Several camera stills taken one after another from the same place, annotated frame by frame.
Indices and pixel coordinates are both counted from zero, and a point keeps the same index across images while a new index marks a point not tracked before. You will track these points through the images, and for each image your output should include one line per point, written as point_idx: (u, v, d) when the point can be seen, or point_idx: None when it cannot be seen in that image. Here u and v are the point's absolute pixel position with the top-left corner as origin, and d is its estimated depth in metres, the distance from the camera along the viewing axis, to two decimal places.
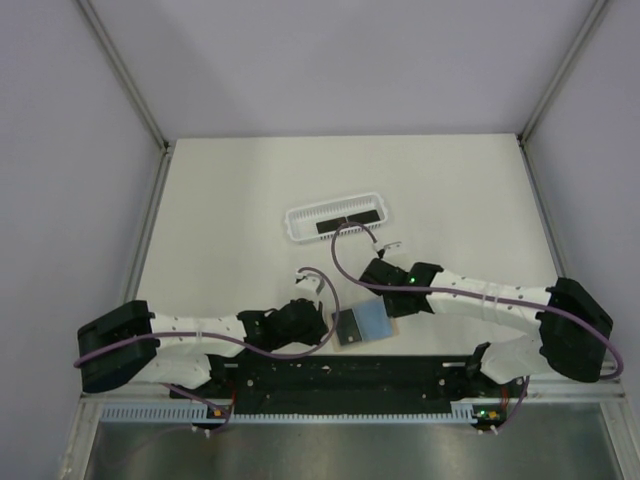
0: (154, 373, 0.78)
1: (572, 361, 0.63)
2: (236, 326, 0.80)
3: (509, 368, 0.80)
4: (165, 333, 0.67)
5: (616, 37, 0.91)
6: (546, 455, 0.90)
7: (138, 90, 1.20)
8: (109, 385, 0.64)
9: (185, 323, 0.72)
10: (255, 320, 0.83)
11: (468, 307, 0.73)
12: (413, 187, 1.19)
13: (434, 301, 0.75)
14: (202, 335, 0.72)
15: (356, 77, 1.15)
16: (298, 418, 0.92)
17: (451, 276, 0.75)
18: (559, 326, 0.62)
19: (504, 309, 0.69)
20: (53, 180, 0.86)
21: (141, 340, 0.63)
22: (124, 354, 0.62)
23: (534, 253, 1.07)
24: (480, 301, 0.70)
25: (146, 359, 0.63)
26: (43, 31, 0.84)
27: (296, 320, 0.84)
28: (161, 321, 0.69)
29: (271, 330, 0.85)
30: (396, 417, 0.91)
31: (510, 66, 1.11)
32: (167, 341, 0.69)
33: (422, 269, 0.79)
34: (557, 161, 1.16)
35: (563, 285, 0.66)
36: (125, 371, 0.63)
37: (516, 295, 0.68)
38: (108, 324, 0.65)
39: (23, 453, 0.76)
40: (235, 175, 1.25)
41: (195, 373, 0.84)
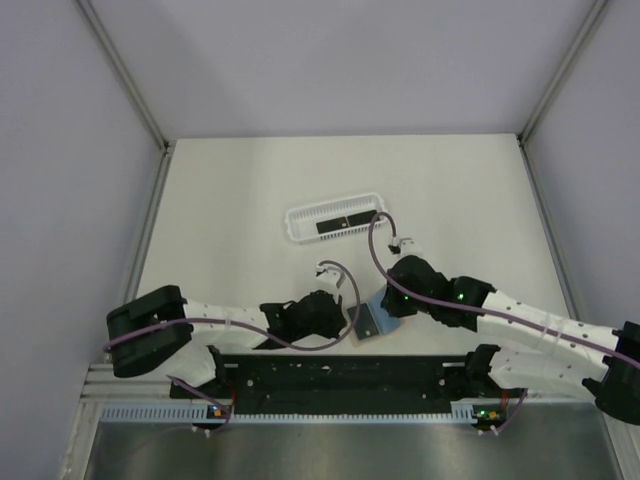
0: (168, 364, 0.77)
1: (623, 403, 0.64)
2: (260, 318, 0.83)
3: (523, 378, 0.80)
4: (198, 318, 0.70)
5: (616, 40, 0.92)
6: (546, 455, 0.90)
7: (138, 89, 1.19)
8: (140, 367, 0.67)
9: (215, 310, 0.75)
10: (276, 312, 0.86)
11: (522, 335, 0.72)
12: (413, 188, 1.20)
13: (484, 322, 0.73)
14: (231, 324, 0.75)
15: (357, 78, 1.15)
16: (298, 418, 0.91)
17: (503, 300, 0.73)
18: (629, 377, 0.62)
19: (567, 347, 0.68)
20: (53, 176, 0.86)
21: (175, 326, 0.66)
22: (160, 339, 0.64)
23: (533, 254, 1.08)
24: (540, 335, 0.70)
25: (181, 343, 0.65)
26: (44, 28, 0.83)
27: (316, 311, 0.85)
28: (194, 306, 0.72)
29: (291, 322, 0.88)
30: (396, 417, 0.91)
31: (510, 69, 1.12)
32: (199, 327, 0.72)
33: (468, 284, 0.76)
34: (556, 163, 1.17)
35: (631, 329, 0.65)
36: (159, 355, 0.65)
37: (580, 334, 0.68)
38: (140, 308, 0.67)
39: (22, 453, 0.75)
40: (236, 175, 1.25)
41: (203, 368, 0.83)
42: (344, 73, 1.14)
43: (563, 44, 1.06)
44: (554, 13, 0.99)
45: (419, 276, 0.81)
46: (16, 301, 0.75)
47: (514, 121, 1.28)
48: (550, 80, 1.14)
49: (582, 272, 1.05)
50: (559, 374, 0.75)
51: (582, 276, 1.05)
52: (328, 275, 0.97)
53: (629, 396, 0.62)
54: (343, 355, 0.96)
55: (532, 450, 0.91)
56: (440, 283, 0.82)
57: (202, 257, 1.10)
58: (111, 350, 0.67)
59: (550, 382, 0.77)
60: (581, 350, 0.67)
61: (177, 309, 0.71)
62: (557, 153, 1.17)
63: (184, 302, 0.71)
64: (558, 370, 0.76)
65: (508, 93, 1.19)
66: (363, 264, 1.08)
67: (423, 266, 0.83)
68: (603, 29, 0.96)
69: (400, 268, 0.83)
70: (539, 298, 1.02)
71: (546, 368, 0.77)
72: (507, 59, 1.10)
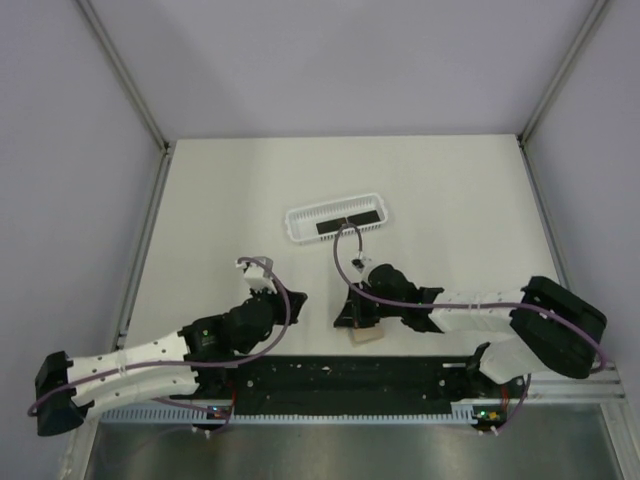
0: (116, 403, 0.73)
1: (553, 354, 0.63)
2: (175, 345, 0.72)
3: (504, 365, 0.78)
4: (81, 379, 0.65)
5: (616, 39, 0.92)
6: (547, 455, 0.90)
7: (138, 90, 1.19)
8: (58, 430, 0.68)
9: (108, 360, 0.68)
10: (202, 330, 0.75)
11: (463, 320, 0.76)
12: (413, 188, 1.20)
13: (436, 319, 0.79)
14: (126, 370, 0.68)
15: (356, 77, 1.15)
16: (298, 418, 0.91)
17: (448, 292, 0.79)
18: (529, 321, 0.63)
19: (488, 314, 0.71)
20: (52, 176, 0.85)
21: (58, 394, 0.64)
22: (47, 409, 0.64)
23: (535, 254, 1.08)
24: (467, 311, 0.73)
25: (64, 410, 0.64)
26: (44, 28, 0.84)
27: (244, 325, 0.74)
28: (79, 369, 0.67)
29: (225, 337, 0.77)
30: (395, 417, 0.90)
31: (511, 67, 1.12)
32: (85, 387, 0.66)
33: (430, 292, 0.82)
34: (556, 163, 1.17)
35: (538, 282, 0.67)
36: (58, 421, 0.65)
37: (496, 298, 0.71)
38: (37, 380, 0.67)
39: (23, 454, 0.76)
40: (236, 176, 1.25)
41: (176, 386, 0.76)
42: (344, 73, 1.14)
43: (563, 44, 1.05)
44: (554, 13, 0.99)
45: (394, 286, 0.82)
46: (16, 302, 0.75)
47: (514, 121, 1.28)
48: (550, 80, 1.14)
49: (582, 272, 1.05)
50: (518, 347, 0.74)
51: (582, 276, 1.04)
52: (253, 271, 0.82)
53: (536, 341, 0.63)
54: (343, 354, 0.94)
55: (533, 450, 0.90)
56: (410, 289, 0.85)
57: (202, 258, 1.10)
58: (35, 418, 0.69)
59: (518, 360, 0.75)
60: (496, 311, 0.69)
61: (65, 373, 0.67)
62: (557, 153, 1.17)
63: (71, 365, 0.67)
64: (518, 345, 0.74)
65: (508, 93, 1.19)
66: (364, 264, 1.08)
67: (399, 274, 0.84)
68: (603, 28, 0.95)
69: (376, 276, 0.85)
70: None
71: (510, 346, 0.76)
72: (507, 59, 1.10)
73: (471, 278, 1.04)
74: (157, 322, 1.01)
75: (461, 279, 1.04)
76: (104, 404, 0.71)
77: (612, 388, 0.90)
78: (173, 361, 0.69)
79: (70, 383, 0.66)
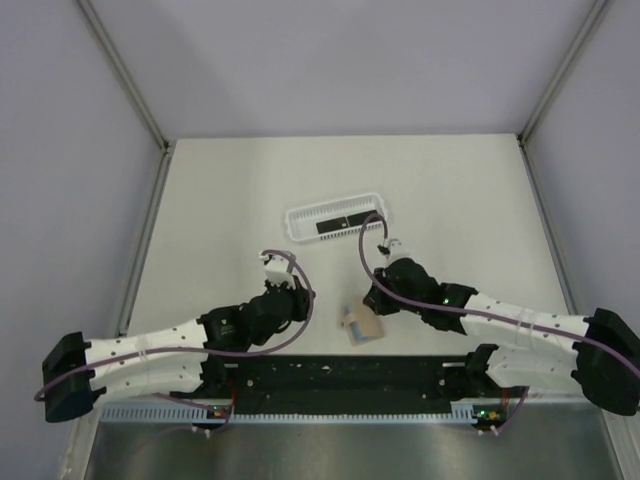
0: (127, 393, 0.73)
1: (608, 391, 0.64)
2: (196, 332, 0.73)
3: (520, 375, 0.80)
4: (100, 361, 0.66)
5: (616, 39, 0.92)
6: (545, 454, 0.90)
7: (138, 90, 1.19)
8: (67, 413, 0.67)
9: (128, 344, 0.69)
10: (222, 319, 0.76)
11: (502, 332, 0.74)
12: (412, 187, 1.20)
13: (468, 322, 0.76)
14: (145, 354, 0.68)
15: (356, 78, 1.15)
16: (297, 419, 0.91)
17: (485, 298, 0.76)
18: (598, 359, 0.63)
19: (540, 338, 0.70)
20: (52, 177, 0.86)
21: (77, 376, 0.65)
22: (64, 390, 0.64)
23: (534, 254, 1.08)
24: (516, 328, 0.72)
25: (80, 392, 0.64)
26: (44, 28, 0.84)
27: (266, 314, 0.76)
28: (98, 350, 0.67)
29: (243, 327, 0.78)
30: (395, 417, 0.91)
31: (511, 67, 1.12)
32: (104, 370, 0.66)
33: (455, 290, 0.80)
34: (556, 162, 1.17)
35: (601, 316, 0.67)
36: (72, 402, 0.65)
37: (552, 324, 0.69)
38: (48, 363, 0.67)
39: (22, 454, 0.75)
40: (236, 176, 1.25)
41: (183, 381, 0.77)
42: (344, 72, 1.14)
43: (563, 43, 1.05)
44: (554, 13, 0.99)
45: (414, 279, 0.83)
46: (15, 302, 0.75)
47: (514, 121, 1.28)
48: (550, 80, 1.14)
49: (582, 271, 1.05)
50: (550, 367, 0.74)
51: (582, 276, 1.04)
52: (276, 263, 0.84)
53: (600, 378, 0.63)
54: (343, 354, 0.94)
55: (533, 450, 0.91)
56: (430, 285, 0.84)
57: (202, 258, 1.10)
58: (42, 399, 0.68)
59: (543, 377, 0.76)
60: (553, 339, 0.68)
61: (82, 355, 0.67)
62: (557, 153, 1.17)
63: (88, 347, 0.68)
64: (550, 364, 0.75)
65: (508, 93, 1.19)
66: (363, 265, 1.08)
67: (417, 268, 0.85)
68: (603, 28, 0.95)
69: (397, 270, 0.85)
70: (538, 299, 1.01)
71: (538, 363, 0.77)
72: (507, 59, 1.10)
73: (471, 278, 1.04)
74: (159, 321, 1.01)
75: (461, 279, 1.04)
76: (117, 392, 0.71)
77: None
78: (194, 348, 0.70)
79: (88, 365, 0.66)
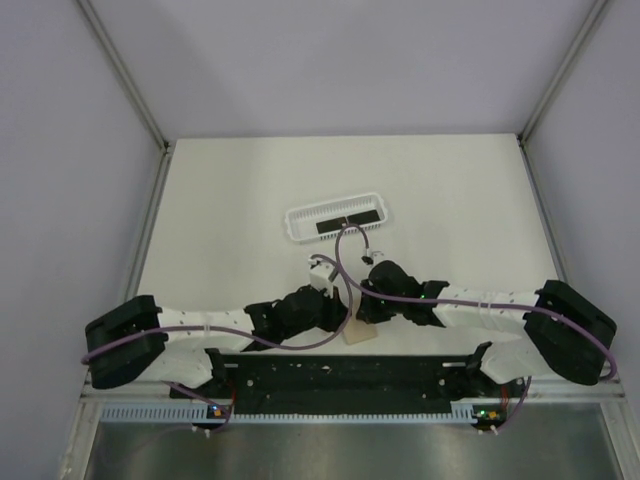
0: (159, 371, 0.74)
1: (562, 358, 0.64)
2: (244, 320, 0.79)
3: (508, 366, 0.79)
4: (174, 326, 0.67)
5: (616, 38, 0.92)
6: (545, 454, 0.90)
7: (138, 90, 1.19)
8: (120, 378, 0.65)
9: (192, 316, 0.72)
10: (262, 312, 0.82)
11: (470, 316, 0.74)
12: (412, 187, 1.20)
13: (441, 312, 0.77)
14: (210, 329, 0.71)
15: (356, 77, 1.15)
16: (297, 419, 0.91)
17: (455, 290, 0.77)
18: (546, 326, 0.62)
19: (497, 313, 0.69)
20: (52, 177, 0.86)
21: (149, 337, 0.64)
22: (135, 350, 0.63)
23: (534, 253, 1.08)
24: (477, 309, 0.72)
25: (152, 354, 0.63)
26: (44, 29, 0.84)
27: (298, 310, 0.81)
28: (169, 316, 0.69)
29: (278, 321, 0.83)
30: (396, 417, 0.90)
31: (511, 66, 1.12)
32: (175, 336, 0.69)
33: (433, 287, 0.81)
34: (555, 162, 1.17)
35: (554, 287, 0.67)
36: (136, 365, 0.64)
37: (508, 298, 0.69)
38: (113, 323, 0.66)
39: (22, 453, 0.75)
40: (236, 176, 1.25)
41: (197, 372, 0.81)
42: (344, 72, 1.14)
43: (562, 43, 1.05)
44: (555, 12, 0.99)
45: (393, 279, 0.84)
46: (15, 302, 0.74)
47: (513, 121, 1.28)
48: (550, 80, 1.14)
49: (581, 271, 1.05)
50: (525, 349, 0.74)
51: (582, 275, 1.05)
52: (320, 269, 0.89)
53: (551, 346, 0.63)
54: (343, 354, 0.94)
55: (532, 450, 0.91)
56: (410, 285, 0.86)
57: (202, 258, 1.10)
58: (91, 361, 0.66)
59: (523, 361, 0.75)
60: (508, 312, 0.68)
61: (154, 318, 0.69)
62: (557, 152, 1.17)
63: (159, 311, 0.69)
64: (527, 346, 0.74)
65: (508, 92, 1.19)
66: (363, 265, 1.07)
67: (396, 268, 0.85)
68: (602, 28, 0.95)
69: (375, 271, 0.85)
70: None
71: (517, 348, 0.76)
72: (507, 58, 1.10)
73: (471, 277, 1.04)
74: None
75: (460, 279, 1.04)
76: (153, 367, 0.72)
77: (612, 388, 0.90)
78: (245, 332, 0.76)
79: (162, 328, 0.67)
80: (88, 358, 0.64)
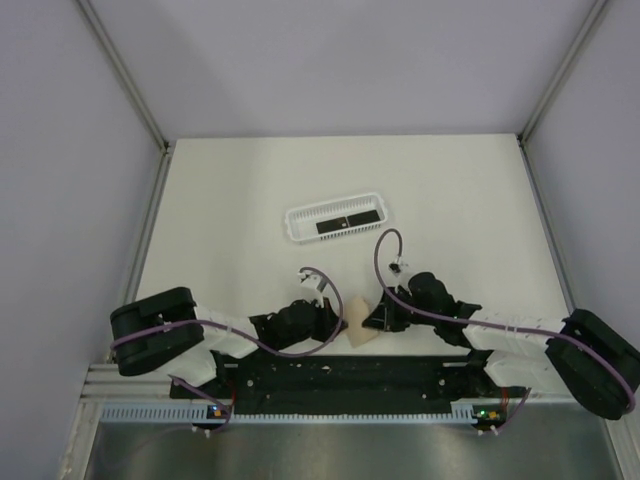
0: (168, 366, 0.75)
1: (584, 388, 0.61)
2: (249, 327, 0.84)
3: (517, 373, 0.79)
4: (206, 321, 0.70)
5: (616, 40, 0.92)
6: (545, 454, 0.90)
7: (138, 89, 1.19)
8: (145, 366, 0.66)
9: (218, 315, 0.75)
10: (260, 326, 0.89)
11: (498, 339, 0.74)
12: (413, 187, 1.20)
13: (470, 333, 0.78)
14: (232, 330, 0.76)
15: (356, 76, 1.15)
16: (298, 419, 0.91)
17: (486, 312, 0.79)
18: (566, 353, 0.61)
19: (523, 339, 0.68)
20: (52, 178, 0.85)
21: (187, 327, 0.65)
22: (172, 336, 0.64)
23: (534, 253, 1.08)
24: (504, 333, 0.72)
25: (190, 343, 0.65)
26: (44, 29, 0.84)
27: (292, 323, 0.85)
28: (202, 310, 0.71)
29: (276, 333, 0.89)
30: (395, 417, 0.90)
31: (511, 67, 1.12)
32: (207, 330, 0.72)
33: (465, 307, 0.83)
34: (555, 162, 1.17)
35: (581, 315, 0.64)
36: (169, 353, 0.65)
37: (534, 324, 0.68)
38: (145, 310, 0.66)
39: (23, 454, 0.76)
40: (237, 176, 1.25)
41: (202, 370, 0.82)
42: (344, 72, 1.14)
43: (563, 44, 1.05)
44: (555, 13, 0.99)
45: (433, 294, 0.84)
46: (15, 302, 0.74)
47: (513, 121, 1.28)
48: (550, 80, 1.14)
49: (582, 272, 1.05)
50: (543, 367, 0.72)
51: (582, 276, 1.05)
52: (310, 281, 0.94)
53: (572, 374, 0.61)
54: (343, 354, 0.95)
55: (532, 450, 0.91)
56: (448, 302, 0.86)
57: (202, 258, 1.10)
58: (115, 348, 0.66)
59: (536, 375, 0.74)
60: (533, 338, 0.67)
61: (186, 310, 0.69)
62: (557, 153, 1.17)
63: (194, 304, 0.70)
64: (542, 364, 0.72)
65: (508, 93, 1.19)
66: (362, 264, 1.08)
67: (439, 285, 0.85)
68: (603, 29, 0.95)
69: (418, 282, 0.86)
70: (538, 299, 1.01)
71: (533, 362, 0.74)
72: (507, 59, 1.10)
73: (471, 277, 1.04)
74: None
75: (461, 280, 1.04)
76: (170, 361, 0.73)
77: None
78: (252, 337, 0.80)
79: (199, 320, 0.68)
80: (117, 342, 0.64)
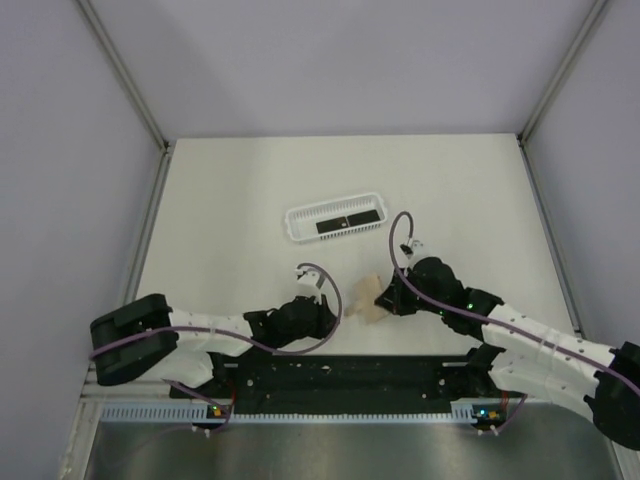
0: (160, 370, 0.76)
1: (616, 420, 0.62)
2: (243, 325, 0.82)
3: (524, 383, 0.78)
4: (182, 326, 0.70)
5: (615, 40, 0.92)
6: (544, 454, 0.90)
7: (138, 89, 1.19)
8: (125, 376, 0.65)
9: (199, 318, 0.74)
10: (257, 321, 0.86)
11: (524, 348, 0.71)
12: (413, 187, 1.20)
13: (487, 331, 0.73)
14: (215, 332, 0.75)
15: (356, 76, 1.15)
16: (297, 419, 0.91)
17: (511, 311, 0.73)
18: (618, 391, 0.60)
19: (561, 360, 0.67)
20: (52, 178, 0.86)
21: (161, 334, 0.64)
22: (146, 345, 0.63)
23: (534, 254, 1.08)
24: (537, 346, 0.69)
25: (164, 351, 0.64)
26: (44, 29, 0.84)
27: (295, 319, 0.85)
28: (178, 314, 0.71)
29: (274, 329, 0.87)
30: (396, 417, 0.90)
31: (512, 67, 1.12)
32: (184, 334, 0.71)
33: (481, 297, 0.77)
34: (555, 162, 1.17)
35: (629, 350, 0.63)
36: (145, 363, 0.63)
37: (577, 348, 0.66)
38: (121, 320, 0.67)
39: (22, 453, 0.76)
40: (237, 175, 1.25)
41: (198, 372, 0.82)
42: (344, 72, 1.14)
43: (563, 43, 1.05)
44: (555, 13, 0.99)
45: (441, 280, 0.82)
46: (15, 302, 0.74)
47: (513, 121, 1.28)
48: (550, 79, 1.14)
49: (581, 272, 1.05)
50: (561, 385, 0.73)
51: (582, 276, 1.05)
52: (307, 277, 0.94)
53: (616, 409, 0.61)
54: (343, 353, 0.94)
55: (532, 450, 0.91)
56: (455, 290, 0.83)
57: (202, 258, 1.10)
58: (94, 360, 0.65)
59: (549, 391, 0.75)
60: (574, 363, 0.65)
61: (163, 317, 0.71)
62: (557, 153, 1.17)
63: (170, 310, 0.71)
64: (560, 382, 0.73)
65: (508, 92, 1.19)
66: (362, 264, 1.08)
67: (446, 269, 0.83)
68: (602, 29, 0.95)
69: (422, 267, 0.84)
70: (538, 299, 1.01)
71: (548, 378, 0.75)
72: (507, 58, 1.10)
73: (471, 277, 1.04)
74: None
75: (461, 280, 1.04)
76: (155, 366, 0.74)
77: None
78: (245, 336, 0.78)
79: (175, 326, 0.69)
80: (95, 353, 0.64)
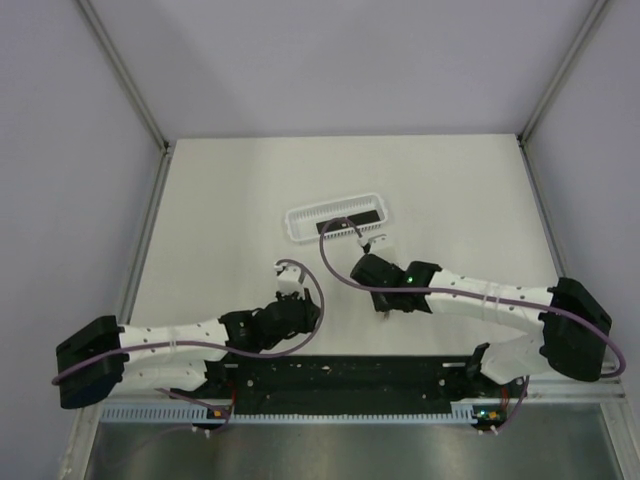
0: (140, 383, 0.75)
1: (570, 357, 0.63)
2: (216, 330, 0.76)
3: (508, 368, 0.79)
4: (134, 346, 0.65)
5: (615, 39, 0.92)
6: (545, 455, 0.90)
7: (138, 89, 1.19)
8: (88, 398, 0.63)
9: (158, 333, 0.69)
10: (239, 322, 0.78)
11: (468, 307, 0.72)
12: (413, 187, 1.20)
13: (433, 300, 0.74)
14: (176, 344, 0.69)
15: (356, 77, 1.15)
16: (297, 419, 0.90)
17: (450, 276, 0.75)
18: (563, 327, 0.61)
19: (506, 310, 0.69)
20: (53, 178, 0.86)
21: (110, 358, 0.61)
22: (94, 371, 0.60)
23: (534, 254, 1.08)
24: (482, 303, 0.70)
25: (115, 375, 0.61)
26: (44, 29, 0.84)
27: (281, 320, 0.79)
28: (131, 335, 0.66)
29: (258, 330, 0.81)
30: (396, 417, 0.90)
31: (512, 67, 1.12)
32: (137, 355, 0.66)
33: (419, 268, 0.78)
34: (555, 162, 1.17)
35: (565, 285, 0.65)
36: (98, 387, 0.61)
37: (517, 295, 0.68)
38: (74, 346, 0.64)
39: (22, 454, 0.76)
40: (238, 175, 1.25)
41: (188, 377, 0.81)
42: (345, 72, 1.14)
43: (563, 43, 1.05)
44: (555, 13, 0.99)
45: (372, 271, 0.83)
46: (15, 302, 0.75)
47: (513, 121, 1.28)
48: (550, 79, 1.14)
49: (582, 272, 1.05)
50: (525, 348, 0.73)
51: (582, 276, 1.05)
52: (288, 273, 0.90)
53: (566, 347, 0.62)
54: (342, 354, 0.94)
55: (533, 450, 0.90)
56: (392, 274, 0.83)
57: (201, 258, 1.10)
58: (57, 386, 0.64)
59: (521, 359, 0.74)
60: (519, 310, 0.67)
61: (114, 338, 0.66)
62: (557, 153, 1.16)
63: (121, 330, 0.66)
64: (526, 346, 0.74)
65: (508, 93, 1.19)
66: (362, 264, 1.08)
67: (376, 261, 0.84)
68: (602, 29, 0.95)
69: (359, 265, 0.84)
70: None
71: (516, 346, 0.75)
72: (507, 59, 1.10)
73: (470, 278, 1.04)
74: (158, 320, 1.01)
75: None
76: (129, 381, 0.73)
77: (612, 388, 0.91)
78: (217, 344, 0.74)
79: (123, 348, 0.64)
80: (53, 382, 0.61)
